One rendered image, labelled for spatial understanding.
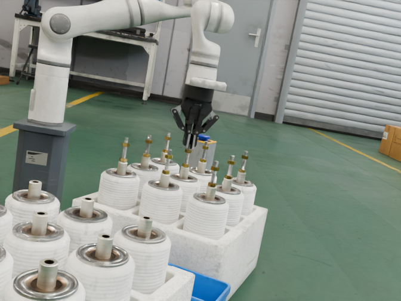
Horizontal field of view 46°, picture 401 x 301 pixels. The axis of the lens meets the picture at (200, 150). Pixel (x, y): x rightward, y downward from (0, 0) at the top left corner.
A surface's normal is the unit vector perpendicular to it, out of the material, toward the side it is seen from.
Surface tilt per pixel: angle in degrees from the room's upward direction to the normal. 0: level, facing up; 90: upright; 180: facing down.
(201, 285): 88
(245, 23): 90
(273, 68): 90
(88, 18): 91
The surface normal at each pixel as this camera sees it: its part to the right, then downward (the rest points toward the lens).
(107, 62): 0.06, 0.18
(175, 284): 0.18, -0.97
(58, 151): 0.72, 0.26
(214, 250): -0.37, 0.10
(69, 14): 0.35, -0.04
